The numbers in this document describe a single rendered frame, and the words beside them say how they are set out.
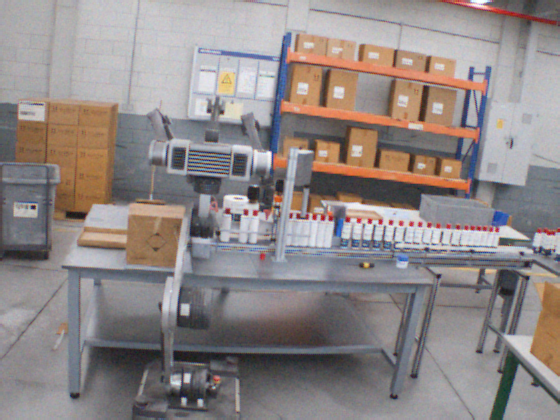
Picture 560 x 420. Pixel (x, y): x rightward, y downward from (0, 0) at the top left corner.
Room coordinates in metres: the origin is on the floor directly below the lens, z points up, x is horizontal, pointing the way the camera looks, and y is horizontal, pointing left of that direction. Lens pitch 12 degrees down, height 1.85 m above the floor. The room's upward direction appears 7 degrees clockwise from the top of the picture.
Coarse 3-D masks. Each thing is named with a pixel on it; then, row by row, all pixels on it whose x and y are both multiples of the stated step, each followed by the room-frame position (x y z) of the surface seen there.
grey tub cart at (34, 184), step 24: (0, 168) 4.24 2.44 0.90; (24, 168) 5.07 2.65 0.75; (48, 168) 4.42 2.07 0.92; (0, 192) 4.29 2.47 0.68; (24, 192) 4.41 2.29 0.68; (48, 192) 4.46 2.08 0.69; (0, 216) 4.30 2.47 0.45; (24, 216) 4.42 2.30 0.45; (48, 216) 4.49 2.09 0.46; (0, 240) 4.31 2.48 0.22; (24, 240) 4.43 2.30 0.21; (48, 240) 4.53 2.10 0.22
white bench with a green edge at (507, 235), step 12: (324, 204) 4.94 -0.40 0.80; (384, 216) 4.75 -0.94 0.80; (372, 228) 4.45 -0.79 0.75; (384, 228) 4.42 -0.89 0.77; (396, 228) 4.42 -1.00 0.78; (432, 228) 4.53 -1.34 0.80; (504, 228) 4.92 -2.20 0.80; (504, 240) 4.56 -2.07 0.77; (516, 240) 4.55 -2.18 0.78; (528, 240) 4.56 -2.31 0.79; (480, 276) 5.22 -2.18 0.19; (480, 288) 4.90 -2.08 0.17; (504, 300) 4.63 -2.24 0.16
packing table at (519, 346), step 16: (512, 336) 2.42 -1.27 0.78; (528, 336) 2.43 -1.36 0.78; (512, 352) 2.36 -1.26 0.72; (528, 352) 2.24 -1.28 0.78; (512, 368) 2.35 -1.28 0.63; (528, 368) 2.13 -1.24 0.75; (544, 368) 2.09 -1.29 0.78; (512, 384) 2.35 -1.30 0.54; (544, 384) 1.99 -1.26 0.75; (496, 400) 2.37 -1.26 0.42; (496, 416) 2.34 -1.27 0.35
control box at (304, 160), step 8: (304, 152) 3.11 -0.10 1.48; (312, 152) 3.19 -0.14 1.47; (296, 160) 3.08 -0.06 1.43; (304, 160) 3.08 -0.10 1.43; (312, 160) 3.20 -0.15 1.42; (296, 168) 3.08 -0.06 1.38; (304, 168) 3.09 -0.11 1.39; (312, 168) 3.22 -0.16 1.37; (296, 176) 3.07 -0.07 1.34; (304, 176) 3.11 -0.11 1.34; (296, 184) 3.07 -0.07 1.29; (304, 184) 3.13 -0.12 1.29
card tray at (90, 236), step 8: (88, 232) 3.07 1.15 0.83; (96, 232) 3.09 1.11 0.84; (104, 232) 3.11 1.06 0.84; (112, 232) 3.12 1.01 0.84; (120, 232) 3.13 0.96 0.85; (80, 240) 2.83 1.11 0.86; (88, 240) 2.84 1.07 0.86; (96, 240) 2.85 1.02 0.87; (104, 240) 2.86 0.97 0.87; (112, 240) 2.99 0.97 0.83; (120, 240) 3.02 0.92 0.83
